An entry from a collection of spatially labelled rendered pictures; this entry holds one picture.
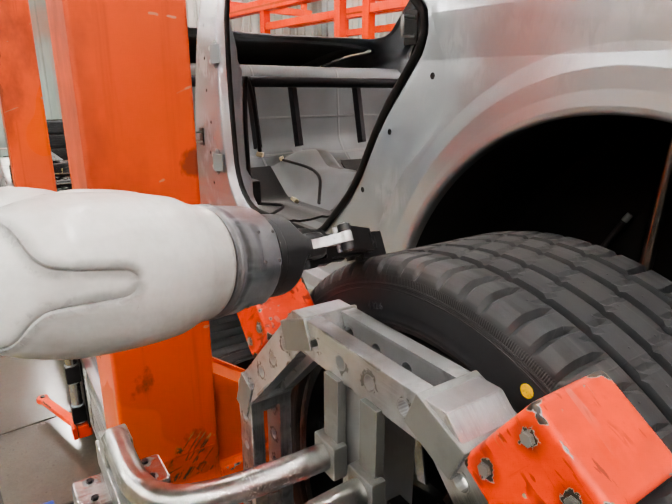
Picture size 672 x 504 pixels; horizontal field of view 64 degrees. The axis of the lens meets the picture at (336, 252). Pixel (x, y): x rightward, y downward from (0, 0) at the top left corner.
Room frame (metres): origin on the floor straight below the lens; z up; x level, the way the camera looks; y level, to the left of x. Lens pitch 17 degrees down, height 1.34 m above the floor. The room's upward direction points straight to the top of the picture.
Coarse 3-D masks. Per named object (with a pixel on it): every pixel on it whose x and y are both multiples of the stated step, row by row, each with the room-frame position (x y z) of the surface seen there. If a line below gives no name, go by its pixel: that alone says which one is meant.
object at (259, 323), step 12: (300, 288) 0.63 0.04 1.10; (276, 300) 0.60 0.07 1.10; (288, 300) 0.61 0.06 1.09; (300, 300) 0.61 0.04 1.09; (312, 300) 0.62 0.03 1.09; (240, 312) 0.63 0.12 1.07; (252, 312) 0.59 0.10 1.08; (264, 312) 0.58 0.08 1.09; (276, 312) 0.59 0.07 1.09; (288, 312) 0.59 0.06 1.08; (252, 324) 0.60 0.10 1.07; (264, 324) 0.57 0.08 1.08; (276, 324) 0.58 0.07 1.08; (252, 336) 0.60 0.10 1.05; (264, 336) 0.57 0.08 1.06; (252, 348) 0.60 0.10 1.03
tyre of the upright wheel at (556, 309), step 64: (384, 256) 0.55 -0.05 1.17; (448, 256) 0.51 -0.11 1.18; (512, 256) 0.51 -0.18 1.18; (576, 256) 0.52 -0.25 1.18; (384, 320) 0.52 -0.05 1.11; (448, 320) 0.44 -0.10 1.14; (512, 320) 0.39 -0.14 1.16; (576, 320) 0.41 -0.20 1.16; (640, 320) 0.42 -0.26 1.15; (512, 384) 0.38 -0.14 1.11; (640, 384) 0.36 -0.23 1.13
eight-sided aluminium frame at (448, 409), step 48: (288, 336) 0.51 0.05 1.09; (336, 336) 0.45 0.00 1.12; (384, 336) 0.45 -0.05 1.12; (240, 384) 0.63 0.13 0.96; (288, 384) 0.61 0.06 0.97; (384, 384) 0.39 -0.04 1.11; (432, 384) 0.40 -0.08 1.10; (480, 384) 0.37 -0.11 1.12; (288, 432) 0.64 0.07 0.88; (432, 432) 0.33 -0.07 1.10; (480, 432) 0.33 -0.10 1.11
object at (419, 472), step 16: (320, 368) 0.63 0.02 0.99; (320, 384) 0.65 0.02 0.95; (304, 400) 0.66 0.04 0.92; (320, 400) 0.67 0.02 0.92; (304, 416) 0.67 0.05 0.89; (320, 416) 0.68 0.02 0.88; (304, 432) 0.67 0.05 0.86; (304, 448) 0.67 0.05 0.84; (416, 448) 0.50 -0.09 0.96; (416, 464) 0.50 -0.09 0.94; (432, 464) 0.49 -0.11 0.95; (304, 480) 0.67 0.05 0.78; (320, 480) 0.67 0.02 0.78; (416, 480) 0.50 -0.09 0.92; (432, 480) 0.49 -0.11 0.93; (416, 496) 0.55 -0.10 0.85; (432, 496) 0.48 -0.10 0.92; (448, 496) 0.46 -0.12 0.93
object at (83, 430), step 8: (40, 400) 1.99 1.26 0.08; (48, 400) 1.99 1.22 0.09; (48, 408) 1.94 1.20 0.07; (56, 408) 1.92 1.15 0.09; (64, 416) 1.86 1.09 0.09; (72, 424) 1.78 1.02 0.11; (88, 424) 1.78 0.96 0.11; (72, 432) 1.76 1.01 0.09; (80, 432) 1.76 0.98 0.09; (88, 432) 1.78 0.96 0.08
